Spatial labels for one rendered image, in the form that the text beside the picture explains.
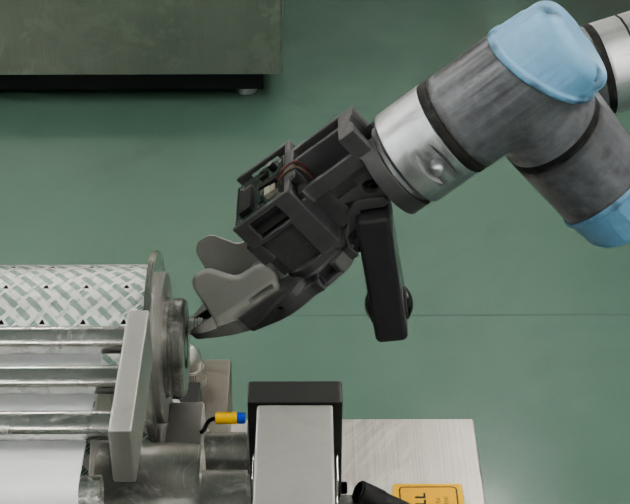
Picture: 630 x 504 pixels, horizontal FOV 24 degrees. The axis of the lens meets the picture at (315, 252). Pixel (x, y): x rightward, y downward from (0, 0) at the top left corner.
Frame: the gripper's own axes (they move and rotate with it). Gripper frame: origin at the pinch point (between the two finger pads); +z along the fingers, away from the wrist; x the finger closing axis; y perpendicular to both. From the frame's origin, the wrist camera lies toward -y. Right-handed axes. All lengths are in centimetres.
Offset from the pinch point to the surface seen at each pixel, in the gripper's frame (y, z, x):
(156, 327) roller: 5.4, 0.2, 5.5
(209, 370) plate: -15.7, 16.4, -22.2
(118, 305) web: 8.1, 1.5, 4.5
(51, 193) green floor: -59, 124, -219
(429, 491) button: -37.7, 6.6, -16.2
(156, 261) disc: 7.2, -0.9, 0.2
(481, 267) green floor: -126, 45, -186
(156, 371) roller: 3.4, 1.9, 7.4
